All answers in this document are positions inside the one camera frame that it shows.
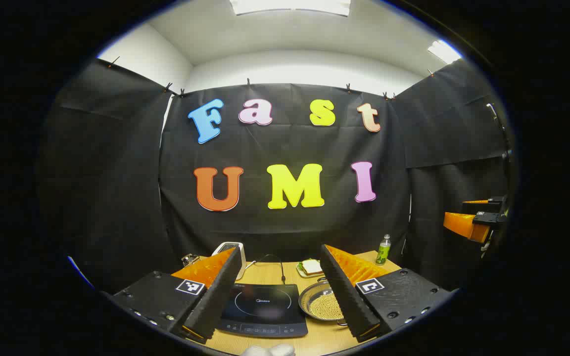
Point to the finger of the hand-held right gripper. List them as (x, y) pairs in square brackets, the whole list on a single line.
[(495, 200), (483, 220)]

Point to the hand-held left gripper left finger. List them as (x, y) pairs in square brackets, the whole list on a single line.
[(218, 291)]

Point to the ceiling light panel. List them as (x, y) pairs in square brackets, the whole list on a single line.
[(443, 51), (290, 5)]

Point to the black induction cooktop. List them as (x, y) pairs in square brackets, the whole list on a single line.
[(265, 306)]

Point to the small green plate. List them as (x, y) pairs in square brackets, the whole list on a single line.
[(301, 271)]

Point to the green drink bottle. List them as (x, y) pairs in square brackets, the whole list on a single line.
[(383, 252)]

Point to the white toaster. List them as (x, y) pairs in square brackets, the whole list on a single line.
[(217, 248)]

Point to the black backdrop cloth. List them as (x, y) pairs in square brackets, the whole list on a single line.
[(275, 143)]

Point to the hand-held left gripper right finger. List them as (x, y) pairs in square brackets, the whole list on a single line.
[(342, 296)]

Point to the sandwich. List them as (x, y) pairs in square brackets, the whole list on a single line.
[(310, 267)]

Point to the pile of soybeans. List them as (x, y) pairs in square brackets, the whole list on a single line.
[(324, 306)]

